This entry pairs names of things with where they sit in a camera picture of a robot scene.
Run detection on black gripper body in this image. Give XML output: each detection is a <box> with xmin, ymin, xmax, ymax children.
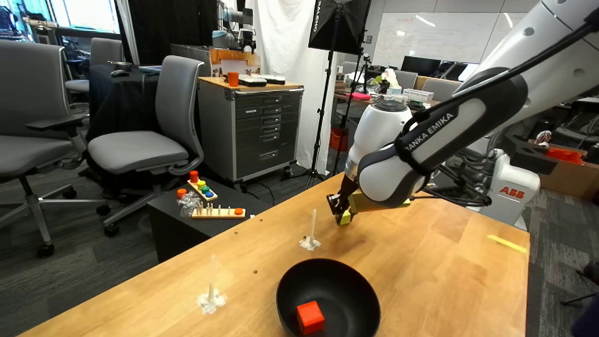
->
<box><xmin>339</xmin><ymin>174</ymin><xmax>361</xmax><ymax>211</ymax></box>

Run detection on orange cube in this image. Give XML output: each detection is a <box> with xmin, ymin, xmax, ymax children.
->
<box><xmin>294</xmin><ymin>299</ymin><xmax>328</xmax><ymax>337</ymax></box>

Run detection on white ABB robot base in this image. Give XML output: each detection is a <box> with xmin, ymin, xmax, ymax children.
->
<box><xmin>479</xmin><ymin>147</ymin><xmax>543</xmax><ymax>230</ymax></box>

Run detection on black bowl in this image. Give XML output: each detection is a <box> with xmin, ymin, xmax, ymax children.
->
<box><xmin>275</xmin><ymin>258</ymin><xmax>382</xmax><ymax>337</ymax></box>

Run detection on clear plastic stand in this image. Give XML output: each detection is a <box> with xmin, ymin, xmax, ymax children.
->
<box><xmin>197</xmin><ymin>252</ymin><xmax>228</xmax><ymax>316</ymax></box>
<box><xmin>298</xmin><ymin>207</ymin><xmax>324</xmax><ymax>252</ymax></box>

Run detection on red box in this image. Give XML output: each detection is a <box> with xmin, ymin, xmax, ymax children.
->
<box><xmin>328</xmin><ymin>127</ymin><xmax>350</xmax><ymax>153</ymax></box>

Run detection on black light stand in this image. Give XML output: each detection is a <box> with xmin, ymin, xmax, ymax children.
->
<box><xmin>309</xmin><ymin>48</ymin><xmax>344</xmax><ymax>181</ymax></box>

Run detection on grey drawer cabinet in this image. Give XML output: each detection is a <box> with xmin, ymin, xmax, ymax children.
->
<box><xmin>197</xmin><ymin>74</ymin><xmax>305</xmax><ymax>185</ymax></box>

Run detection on wooden peg bar toy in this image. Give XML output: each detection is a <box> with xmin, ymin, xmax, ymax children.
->
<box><xmin>189</xmin><ymin>202</ymin><xmax>247</xmax><ymax>220</ymax></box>

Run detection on colourful wooden stacking toy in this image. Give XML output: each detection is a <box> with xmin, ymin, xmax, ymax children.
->
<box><xmin>185</xmin><ymin>168</ymin><xmax>219</xmax><ymax>202</ymax></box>

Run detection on black computer monitor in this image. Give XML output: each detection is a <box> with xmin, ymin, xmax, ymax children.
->
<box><xmin>401</xmin><ymin>54</ymin><xmax>442</xmax><ymax>78</ymax></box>

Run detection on clear plastic bag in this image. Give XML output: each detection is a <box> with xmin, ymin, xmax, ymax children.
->
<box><xmin>176</xmin><ymin>189</ymin><xmax>202</xmax><ymax>217</ymax></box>

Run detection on black flat device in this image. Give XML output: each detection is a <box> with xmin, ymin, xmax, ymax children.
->
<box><xmin>240</xmin><ymin>73</ymin><xmax>288</xmax><ymax>88</ymax></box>

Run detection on yellow tape strip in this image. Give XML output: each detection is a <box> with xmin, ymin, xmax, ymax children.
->
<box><xmin>485</xmin><ymin>232</ymin><xmax>530</xmax><ymax>256</ymax></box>

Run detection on low black table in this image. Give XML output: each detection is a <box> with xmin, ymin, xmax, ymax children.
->
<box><xmin>146</xmin><ymin>179</ymin><xmax>273</xmax><ymax>262</ymax></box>

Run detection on white curtain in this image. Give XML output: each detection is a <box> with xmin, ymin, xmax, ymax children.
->
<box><xmin>251</xmin><ymin>0</ymin><xmax>343</xmax><ymax>176</ymax></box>

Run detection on black softbox light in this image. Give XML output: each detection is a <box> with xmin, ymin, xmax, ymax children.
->
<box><xmin>307</xmin><ymin>0</ymin><xmax>373</xmax><ymax>56</ymax></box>

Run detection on orange wooden sign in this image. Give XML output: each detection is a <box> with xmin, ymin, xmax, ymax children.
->
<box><xmin>208</xmin><ymin>46</ymin><xmax>260</xmax><ymax>74</ymax></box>

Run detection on grey office chair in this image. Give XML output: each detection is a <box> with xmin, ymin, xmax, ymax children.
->
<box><xmin>86</xmin><ymin>54</ymin><xmax>206</xmax><ymax>237</ymax></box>
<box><xmin>0</xmin><ymin>39</ymin><xmax>110</xmax><ymax>258</ymax></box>
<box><xmin>64</xmin><ymin>35</ymin><xmax>125</xmax><ymax>95</ymax></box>

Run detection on brown cardboard box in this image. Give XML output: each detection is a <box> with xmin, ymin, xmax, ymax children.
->
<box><xmin>539</xmin><ymin>157</ymin><xmax>599</xmax><ymax>202</ymax></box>

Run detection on red flat item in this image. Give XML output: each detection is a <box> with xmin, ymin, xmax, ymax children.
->
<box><xmin>548</xmin><ymin>146</ymin><xmax>586</xmax><ymax>166</ymax></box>

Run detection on black draped cloth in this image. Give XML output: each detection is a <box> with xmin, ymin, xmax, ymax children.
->
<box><xmin>86</xmin><ymin>61</ymin><xmax>165</xmax><ymax>142</ymax></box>

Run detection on black curtain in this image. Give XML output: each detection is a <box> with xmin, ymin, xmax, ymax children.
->
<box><xmin>127</xmin><ymin>0</ymin><xmax>221</xmax><ymax>67</ymax></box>

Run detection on yellowish wrist camera box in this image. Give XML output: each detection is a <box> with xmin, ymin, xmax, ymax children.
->
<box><xmin>348</xmin><ymin>189</ymin><xmax>414</xmax><ymax>209</ymax></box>

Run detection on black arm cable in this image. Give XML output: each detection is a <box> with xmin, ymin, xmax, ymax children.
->
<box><xmin>410</xmin><ymin>20</ymin><xmax>599</xmax><ymax>121</ymax></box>

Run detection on black camera tripod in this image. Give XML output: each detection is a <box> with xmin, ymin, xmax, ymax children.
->
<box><xmin>558</xmin><ymin>260</ymin><xmax>599</xmax><ymax>337</ymax></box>

